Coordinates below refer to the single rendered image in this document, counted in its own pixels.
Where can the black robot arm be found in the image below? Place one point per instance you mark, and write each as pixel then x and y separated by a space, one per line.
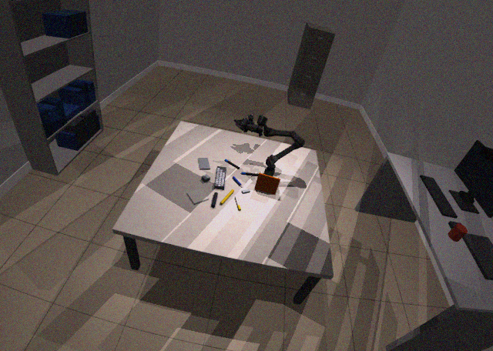
pixel 267 131

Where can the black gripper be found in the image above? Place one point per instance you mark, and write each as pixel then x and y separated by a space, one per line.
pixel 244 125

